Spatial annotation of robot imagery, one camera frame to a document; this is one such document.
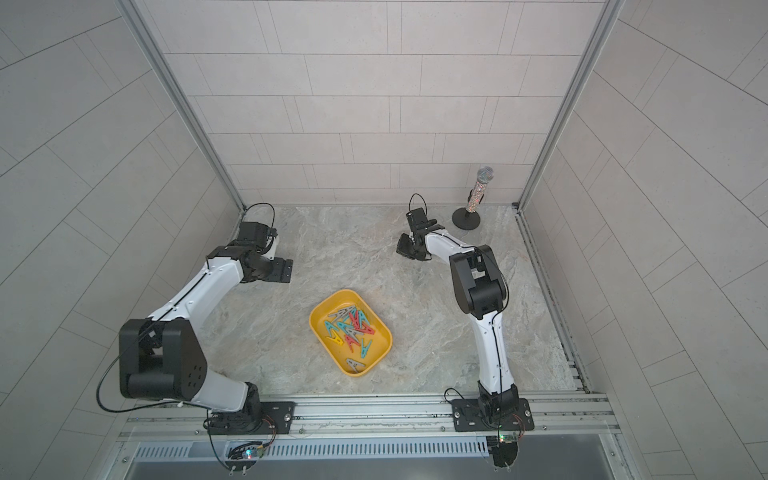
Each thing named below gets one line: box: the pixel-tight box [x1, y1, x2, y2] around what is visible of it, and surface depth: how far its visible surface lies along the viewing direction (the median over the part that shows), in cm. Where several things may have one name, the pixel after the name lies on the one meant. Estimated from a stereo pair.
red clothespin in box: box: [353, 318, 375, 335], surface depth 86 cm
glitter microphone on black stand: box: [452, 166, 494, 231], surface depth 101 cm
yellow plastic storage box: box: [309, 289, 393, 377], surface depth 86 cm
